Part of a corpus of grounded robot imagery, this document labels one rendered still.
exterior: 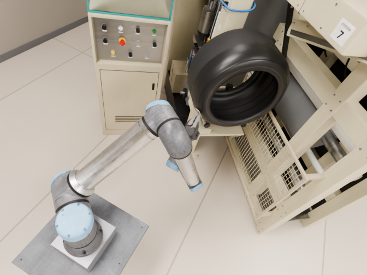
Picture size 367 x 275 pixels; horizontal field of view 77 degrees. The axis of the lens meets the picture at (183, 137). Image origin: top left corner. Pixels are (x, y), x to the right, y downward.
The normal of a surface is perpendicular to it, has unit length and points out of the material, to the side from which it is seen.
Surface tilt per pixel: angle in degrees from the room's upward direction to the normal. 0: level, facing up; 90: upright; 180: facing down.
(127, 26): 90
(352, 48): 90
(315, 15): 90
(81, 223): 5
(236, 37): 20
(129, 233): 0
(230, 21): 90
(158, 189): 0
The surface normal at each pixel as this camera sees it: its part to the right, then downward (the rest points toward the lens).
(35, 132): 0.19, -0.62
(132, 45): 0.18, 0.79
